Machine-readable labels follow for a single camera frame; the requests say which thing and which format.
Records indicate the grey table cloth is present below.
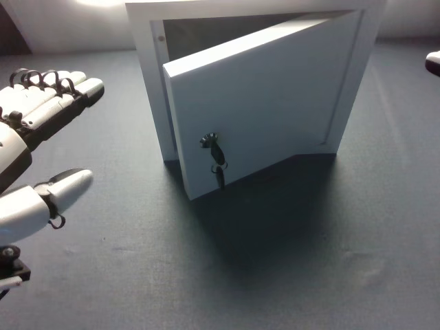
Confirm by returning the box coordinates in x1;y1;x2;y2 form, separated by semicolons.
0;36;440;330

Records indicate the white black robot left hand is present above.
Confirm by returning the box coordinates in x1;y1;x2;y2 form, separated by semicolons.
0;67;105;245

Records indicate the black hanging key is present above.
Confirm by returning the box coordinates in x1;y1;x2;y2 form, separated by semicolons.
210;164;229;191

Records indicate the dark brown background object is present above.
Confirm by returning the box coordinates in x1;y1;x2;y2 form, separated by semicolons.
0;3;34;56

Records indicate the white cabinet frame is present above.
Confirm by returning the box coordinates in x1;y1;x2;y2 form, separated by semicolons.
124;0;388;164

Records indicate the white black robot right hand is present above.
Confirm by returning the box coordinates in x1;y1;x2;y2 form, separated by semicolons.
425;49;440;77

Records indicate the white cabinet door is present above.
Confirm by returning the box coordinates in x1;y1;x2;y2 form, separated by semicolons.
162;9;362;201

